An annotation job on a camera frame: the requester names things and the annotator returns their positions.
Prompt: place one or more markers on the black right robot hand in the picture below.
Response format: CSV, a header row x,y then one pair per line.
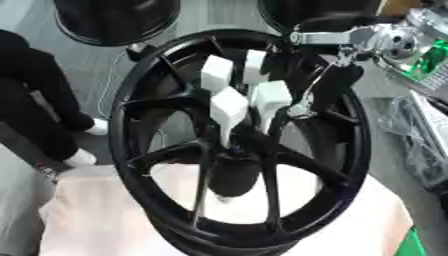
x,y
335,85

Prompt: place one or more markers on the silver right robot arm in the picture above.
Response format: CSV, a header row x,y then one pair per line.
x,y
420,43

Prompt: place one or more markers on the white pin with flat head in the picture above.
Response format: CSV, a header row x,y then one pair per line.
x,y
228,108
272,96
217,74
254,66

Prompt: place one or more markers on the black spoked wheel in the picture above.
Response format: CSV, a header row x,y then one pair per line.
x,y
175,206

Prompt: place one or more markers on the clear plastic bag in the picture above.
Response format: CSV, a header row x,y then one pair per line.
x,y
417,143

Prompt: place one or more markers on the green flat object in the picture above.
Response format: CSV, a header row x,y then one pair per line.
x,y
411,243

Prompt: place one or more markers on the person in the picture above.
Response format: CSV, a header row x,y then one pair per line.
x,y
35,100

